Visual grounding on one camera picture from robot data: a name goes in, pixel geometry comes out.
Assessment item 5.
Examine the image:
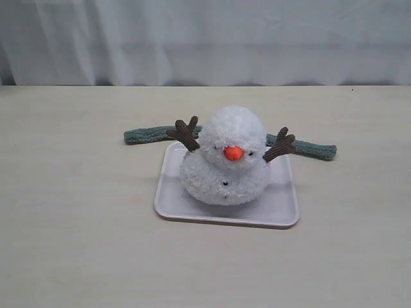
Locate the white plush snowman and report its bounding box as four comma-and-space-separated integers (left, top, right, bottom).
166, 105, 295, 206

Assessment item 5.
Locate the green knitted scarf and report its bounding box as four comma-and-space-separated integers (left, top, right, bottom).
123, 126, 337, 161

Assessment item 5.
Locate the white rectangular tray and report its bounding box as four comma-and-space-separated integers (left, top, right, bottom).
153, 142, 301, 229

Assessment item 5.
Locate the white curtain backdrop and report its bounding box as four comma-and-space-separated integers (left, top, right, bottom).
1, 1, 410, 86

